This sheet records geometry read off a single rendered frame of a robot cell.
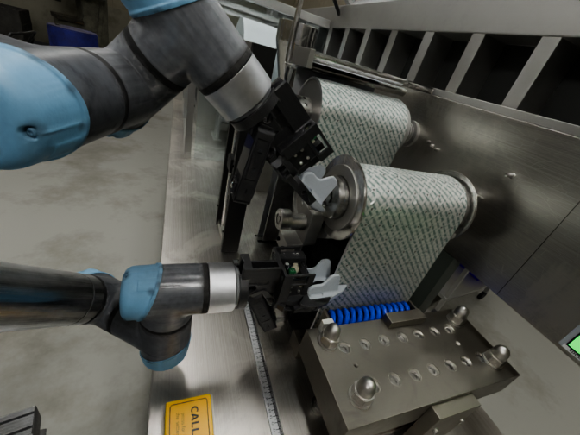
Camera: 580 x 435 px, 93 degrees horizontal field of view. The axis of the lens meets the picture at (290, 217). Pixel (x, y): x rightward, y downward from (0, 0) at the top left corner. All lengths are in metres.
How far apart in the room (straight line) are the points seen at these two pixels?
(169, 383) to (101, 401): 1.04
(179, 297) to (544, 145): 0.65
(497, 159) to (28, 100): 0.69
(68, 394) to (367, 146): 1.54
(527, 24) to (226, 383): 0.88
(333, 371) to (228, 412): 0.20
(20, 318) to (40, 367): 1.36
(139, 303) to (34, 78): 0.27
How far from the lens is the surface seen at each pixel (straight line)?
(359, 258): 0.51
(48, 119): 0.24
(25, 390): 1.74
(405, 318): 0.64
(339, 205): 0.45
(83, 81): 0.27
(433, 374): 0.62
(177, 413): 0.56
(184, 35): 0.33
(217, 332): 0.66
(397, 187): 0.49
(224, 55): 0.33
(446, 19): 0.91
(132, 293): 0.41
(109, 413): 1.60
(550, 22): 0.75
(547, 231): 0.65
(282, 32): 1.10
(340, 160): 0.49
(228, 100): 0.34
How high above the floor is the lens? 1.44
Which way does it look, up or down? 30 degrees down
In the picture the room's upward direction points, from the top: 16 degrees clockwise
